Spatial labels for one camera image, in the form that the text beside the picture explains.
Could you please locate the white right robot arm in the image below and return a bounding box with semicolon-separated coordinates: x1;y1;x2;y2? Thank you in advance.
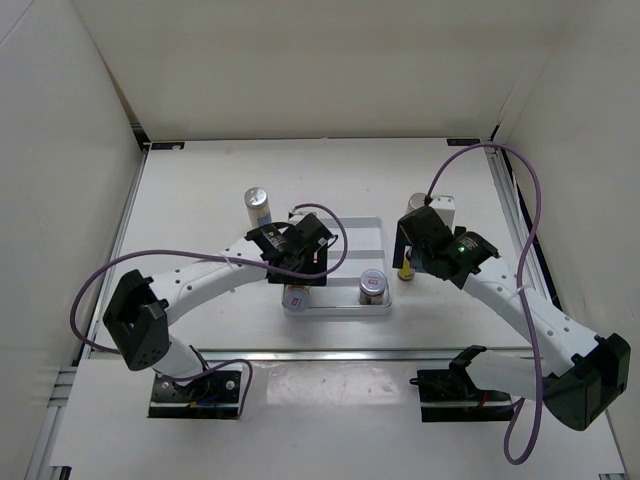
393;206;631;431

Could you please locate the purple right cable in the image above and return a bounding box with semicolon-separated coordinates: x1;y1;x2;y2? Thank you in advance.
424;141;545;464

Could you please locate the tall white jar blue label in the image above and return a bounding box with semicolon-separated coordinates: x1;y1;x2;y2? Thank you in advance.
405;192;432;214

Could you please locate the small yellow bottle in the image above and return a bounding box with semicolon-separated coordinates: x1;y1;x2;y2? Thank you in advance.
397;250;416;282

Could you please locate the tall white jar silver lid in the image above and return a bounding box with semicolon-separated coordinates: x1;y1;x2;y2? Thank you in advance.
244;187;272;228

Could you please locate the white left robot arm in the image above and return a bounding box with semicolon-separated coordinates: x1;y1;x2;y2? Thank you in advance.
103;214;334;400

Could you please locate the aluminium frame rail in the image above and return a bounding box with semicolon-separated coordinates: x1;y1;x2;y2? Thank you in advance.
89;348;531;364

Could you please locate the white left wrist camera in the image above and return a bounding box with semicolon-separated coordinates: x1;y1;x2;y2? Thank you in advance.
287;210;307;225

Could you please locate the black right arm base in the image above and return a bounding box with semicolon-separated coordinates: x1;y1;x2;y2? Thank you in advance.
409;370;515;423

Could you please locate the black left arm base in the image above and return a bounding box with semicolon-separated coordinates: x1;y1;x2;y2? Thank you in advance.
147;366;243;420

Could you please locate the short jar orange label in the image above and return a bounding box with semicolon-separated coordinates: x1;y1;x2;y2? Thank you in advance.
358;269;388;305

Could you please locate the short jar grey lid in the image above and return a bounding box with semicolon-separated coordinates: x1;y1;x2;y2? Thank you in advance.
282;285;311;314

